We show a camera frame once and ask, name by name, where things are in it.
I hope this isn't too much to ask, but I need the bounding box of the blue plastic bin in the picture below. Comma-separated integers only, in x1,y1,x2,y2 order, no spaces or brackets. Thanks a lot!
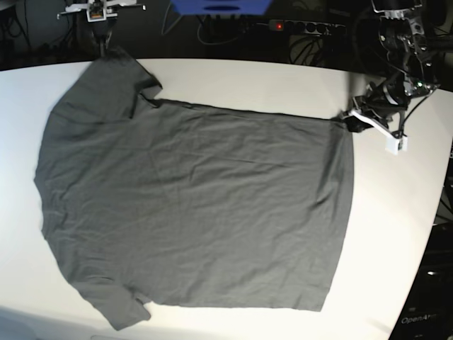
171,0,272,15

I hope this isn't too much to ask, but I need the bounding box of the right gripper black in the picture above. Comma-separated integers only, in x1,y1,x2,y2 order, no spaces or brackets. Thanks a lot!
88,18,117,57

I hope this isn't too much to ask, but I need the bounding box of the grey T-shirt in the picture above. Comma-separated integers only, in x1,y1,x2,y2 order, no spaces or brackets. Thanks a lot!
35,50,354,330

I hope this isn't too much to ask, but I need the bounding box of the black power strip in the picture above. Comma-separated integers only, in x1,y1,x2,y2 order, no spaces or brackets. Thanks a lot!
266,19,348,36

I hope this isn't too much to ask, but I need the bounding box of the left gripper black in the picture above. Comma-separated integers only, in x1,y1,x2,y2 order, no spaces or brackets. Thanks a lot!
339,76,410,133

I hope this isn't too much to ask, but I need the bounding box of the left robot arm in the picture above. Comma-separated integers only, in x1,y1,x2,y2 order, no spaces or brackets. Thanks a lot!
338,1,439,138

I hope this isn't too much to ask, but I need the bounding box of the black box with lettering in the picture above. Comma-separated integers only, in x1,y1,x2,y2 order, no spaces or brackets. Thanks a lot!
389,223,452,339

